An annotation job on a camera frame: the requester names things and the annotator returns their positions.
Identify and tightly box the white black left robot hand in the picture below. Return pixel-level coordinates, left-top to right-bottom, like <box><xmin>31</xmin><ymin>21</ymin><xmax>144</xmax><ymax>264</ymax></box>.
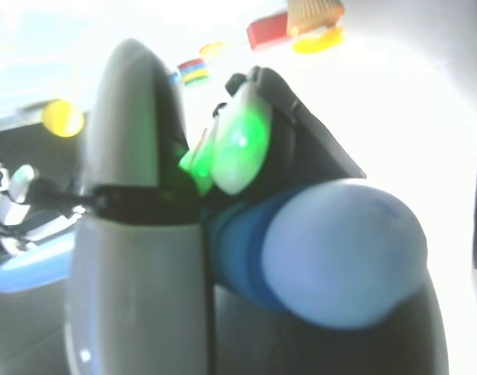
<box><xmin>64</xmin><ymin>37</ymin><xmax>450</xmax><ymax>375</ymax></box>

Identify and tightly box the yellow ball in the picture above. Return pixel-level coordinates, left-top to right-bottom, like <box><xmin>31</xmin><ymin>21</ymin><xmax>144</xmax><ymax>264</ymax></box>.
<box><xmin>41</xmin><ymin>98</ymin><xmax>85</xmax><ymax>138</ymax></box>

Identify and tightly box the light blue net racket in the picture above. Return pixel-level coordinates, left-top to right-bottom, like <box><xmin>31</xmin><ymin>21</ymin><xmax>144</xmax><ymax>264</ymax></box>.
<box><xmin>0</xmin><ymin>181</ymin><xmax>431</xmax><ymax>329</ymax></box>

